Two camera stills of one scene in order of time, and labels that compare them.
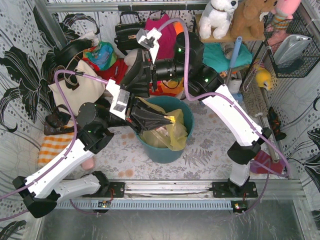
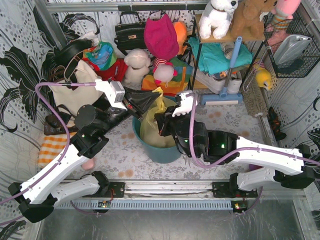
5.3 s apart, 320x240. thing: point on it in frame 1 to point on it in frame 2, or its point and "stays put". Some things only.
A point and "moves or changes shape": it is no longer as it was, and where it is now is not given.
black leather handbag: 126,37 stays put
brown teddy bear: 246,24 stays put
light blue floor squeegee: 237,96 stays put
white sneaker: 235,82 stays put
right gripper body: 150,71 to 164,122
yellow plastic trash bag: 176,138 moves or changes shape
